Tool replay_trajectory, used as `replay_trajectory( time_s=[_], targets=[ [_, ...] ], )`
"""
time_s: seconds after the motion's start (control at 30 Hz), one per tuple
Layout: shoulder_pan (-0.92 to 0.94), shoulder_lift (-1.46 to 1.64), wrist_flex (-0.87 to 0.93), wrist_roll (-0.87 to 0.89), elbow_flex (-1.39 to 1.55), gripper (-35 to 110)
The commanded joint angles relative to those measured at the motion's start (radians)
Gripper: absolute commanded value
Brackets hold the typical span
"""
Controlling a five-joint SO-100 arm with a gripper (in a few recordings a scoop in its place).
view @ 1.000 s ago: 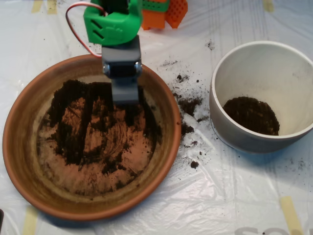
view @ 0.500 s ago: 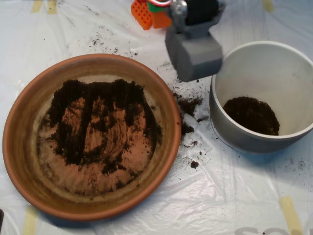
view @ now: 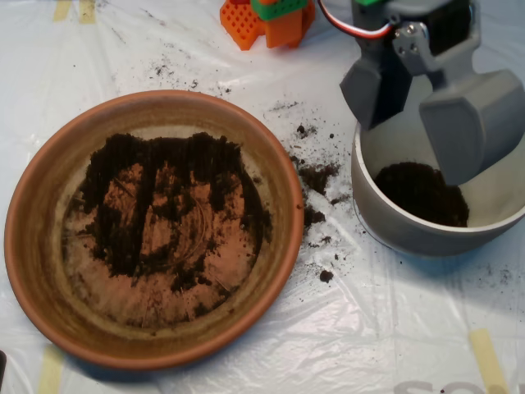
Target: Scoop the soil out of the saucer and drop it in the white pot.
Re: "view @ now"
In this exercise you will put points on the spilled soil pile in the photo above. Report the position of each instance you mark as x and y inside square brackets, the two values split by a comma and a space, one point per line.
[318, 176]

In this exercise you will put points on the dark soil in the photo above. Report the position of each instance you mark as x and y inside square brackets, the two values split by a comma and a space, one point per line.
[422, 201]
[119, 246]

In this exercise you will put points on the terracotta saucer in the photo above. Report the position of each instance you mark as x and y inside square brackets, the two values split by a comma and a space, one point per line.
[41, 262]

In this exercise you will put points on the clear plastic cover sheet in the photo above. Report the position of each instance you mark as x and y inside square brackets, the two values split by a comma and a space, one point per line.
[369, 328]

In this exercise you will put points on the black object at edge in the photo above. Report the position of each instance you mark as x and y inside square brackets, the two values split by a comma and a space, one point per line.
[2, 365]

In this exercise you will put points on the white ceramic pot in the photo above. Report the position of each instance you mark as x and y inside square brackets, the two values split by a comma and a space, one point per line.
[410, 238]

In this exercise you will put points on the beige masking tape strip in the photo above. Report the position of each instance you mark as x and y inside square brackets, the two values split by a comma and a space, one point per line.
[488, 361]
[450, 8]
[51, 369]
[61, 10]
[87, 10]

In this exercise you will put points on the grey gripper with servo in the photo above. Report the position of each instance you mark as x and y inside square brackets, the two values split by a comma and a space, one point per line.
[440, 71]

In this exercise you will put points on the dark brown crumb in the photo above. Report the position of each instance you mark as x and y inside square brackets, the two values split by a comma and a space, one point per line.
[326, 276]
[301, 130]

